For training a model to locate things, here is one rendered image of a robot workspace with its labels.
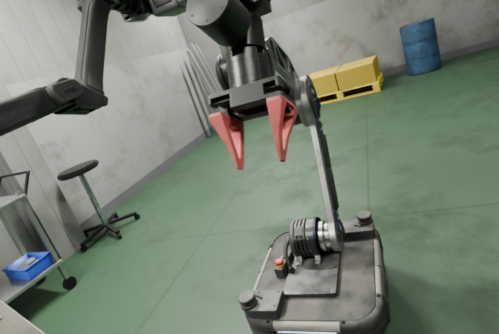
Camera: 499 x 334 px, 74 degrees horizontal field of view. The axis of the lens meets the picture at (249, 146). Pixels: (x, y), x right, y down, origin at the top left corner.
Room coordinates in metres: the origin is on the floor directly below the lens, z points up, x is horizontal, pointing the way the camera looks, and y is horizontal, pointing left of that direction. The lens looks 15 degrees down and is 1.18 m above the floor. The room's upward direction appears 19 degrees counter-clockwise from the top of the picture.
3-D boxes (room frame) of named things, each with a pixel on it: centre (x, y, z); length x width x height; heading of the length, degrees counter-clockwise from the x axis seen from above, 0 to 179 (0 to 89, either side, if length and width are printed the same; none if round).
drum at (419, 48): (5.27, -3.12, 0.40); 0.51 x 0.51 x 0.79
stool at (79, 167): (3.02, 1.58, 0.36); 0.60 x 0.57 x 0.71; 164
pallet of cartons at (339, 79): (5.59, -1.86, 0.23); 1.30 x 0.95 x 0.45; 66
